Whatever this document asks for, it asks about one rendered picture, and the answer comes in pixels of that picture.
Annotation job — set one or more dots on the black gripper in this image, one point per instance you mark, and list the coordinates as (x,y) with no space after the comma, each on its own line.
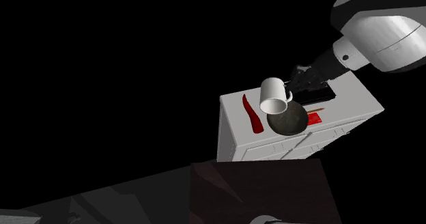
(329,65)

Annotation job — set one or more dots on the white mug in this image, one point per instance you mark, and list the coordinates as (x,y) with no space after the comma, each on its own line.
(272,91)

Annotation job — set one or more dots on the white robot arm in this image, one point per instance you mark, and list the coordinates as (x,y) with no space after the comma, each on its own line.
(382,30)

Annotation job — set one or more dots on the black flat tablet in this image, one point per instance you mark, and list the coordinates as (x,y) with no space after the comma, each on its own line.
(317,96)

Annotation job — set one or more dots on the white chest of drawers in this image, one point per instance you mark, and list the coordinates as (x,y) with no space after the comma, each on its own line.
(349,98)

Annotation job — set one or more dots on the brown pencil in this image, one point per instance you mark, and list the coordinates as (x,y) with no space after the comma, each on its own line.
(316,110)

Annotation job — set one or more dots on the red flat card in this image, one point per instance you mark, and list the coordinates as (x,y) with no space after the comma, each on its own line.
(314,119)

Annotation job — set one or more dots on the dark grey bowl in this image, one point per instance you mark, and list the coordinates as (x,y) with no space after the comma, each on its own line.
(289,121)

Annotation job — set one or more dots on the red chili pepper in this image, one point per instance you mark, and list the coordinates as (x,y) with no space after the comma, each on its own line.
(254,118)

